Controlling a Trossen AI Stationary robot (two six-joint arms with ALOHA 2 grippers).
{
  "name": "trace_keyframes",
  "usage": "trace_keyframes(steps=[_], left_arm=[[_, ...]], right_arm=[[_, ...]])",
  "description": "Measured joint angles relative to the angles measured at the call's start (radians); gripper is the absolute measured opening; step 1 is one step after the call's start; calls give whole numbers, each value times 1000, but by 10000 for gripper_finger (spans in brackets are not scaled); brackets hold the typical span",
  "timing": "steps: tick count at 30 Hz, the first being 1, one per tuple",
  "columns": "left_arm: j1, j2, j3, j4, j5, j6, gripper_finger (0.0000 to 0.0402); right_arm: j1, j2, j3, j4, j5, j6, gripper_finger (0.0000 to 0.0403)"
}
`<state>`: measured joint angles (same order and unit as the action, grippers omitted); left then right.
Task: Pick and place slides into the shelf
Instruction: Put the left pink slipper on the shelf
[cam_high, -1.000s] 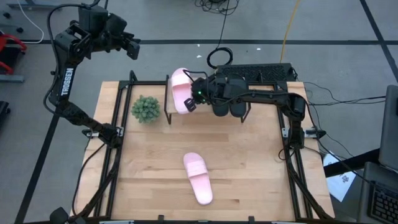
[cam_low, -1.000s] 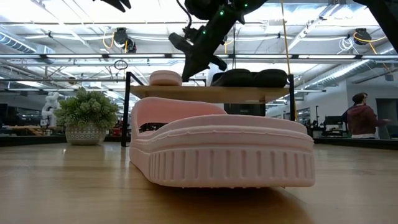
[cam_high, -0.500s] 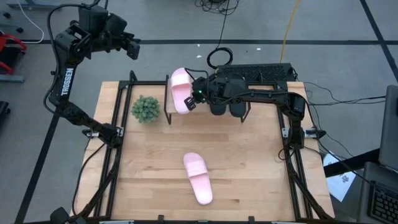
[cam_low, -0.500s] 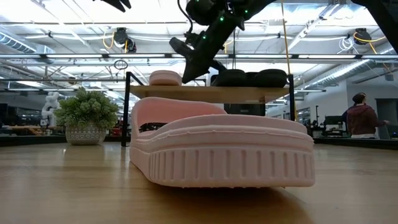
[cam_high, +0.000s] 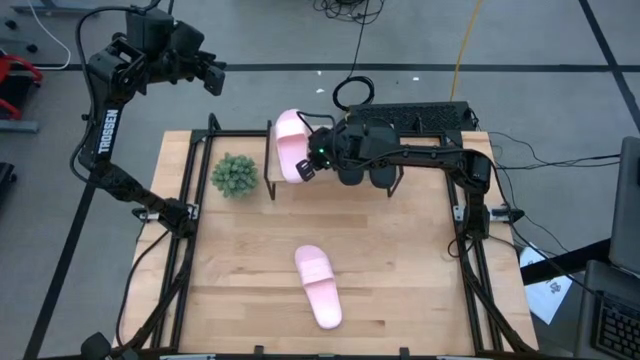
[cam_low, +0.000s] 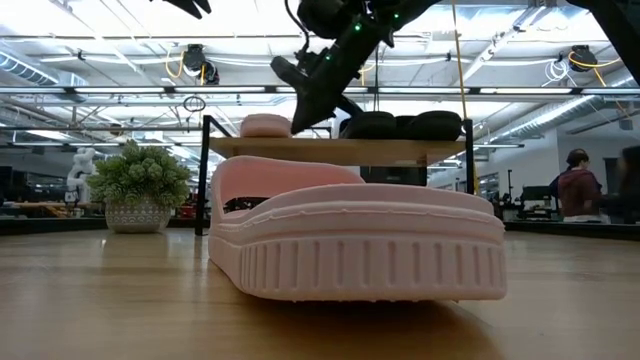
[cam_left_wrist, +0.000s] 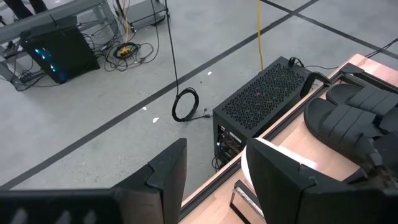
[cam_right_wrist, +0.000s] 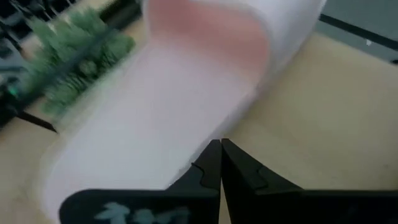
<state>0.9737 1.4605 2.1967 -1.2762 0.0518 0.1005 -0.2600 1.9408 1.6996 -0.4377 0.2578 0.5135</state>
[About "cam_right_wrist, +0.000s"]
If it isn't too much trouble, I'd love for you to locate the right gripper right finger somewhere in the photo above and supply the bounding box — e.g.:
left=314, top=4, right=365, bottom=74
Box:
left=220, top=138, right=398, bottom=224

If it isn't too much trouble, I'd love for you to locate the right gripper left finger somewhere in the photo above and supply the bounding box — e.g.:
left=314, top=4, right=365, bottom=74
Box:
left=58, top=139, right=222, bottom=224

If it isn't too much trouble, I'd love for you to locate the green artificial plant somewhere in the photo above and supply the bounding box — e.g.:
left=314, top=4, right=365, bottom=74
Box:
left=23, top=7, right=137, bottom=116

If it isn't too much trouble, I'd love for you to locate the pink slide sandal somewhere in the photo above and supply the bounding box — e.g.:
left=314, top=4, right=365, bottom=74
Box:
left=40, top=0, right=328, bottom=224

